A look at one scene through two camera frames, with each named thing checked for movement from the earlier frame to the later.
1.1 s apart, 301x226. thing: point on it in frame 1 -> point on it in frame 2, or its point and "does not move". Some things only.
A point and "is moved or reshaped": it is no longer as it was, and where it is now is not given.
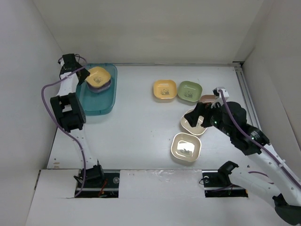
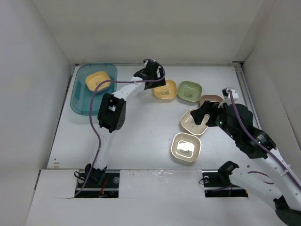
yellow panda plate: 165,89 does not move
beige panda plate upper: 197,130 does not move
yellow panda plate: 99,77 is moved or reshaped
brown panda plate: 207,98 does not move
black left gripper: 84,75 -> 157,84
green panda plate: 189,91 does not move
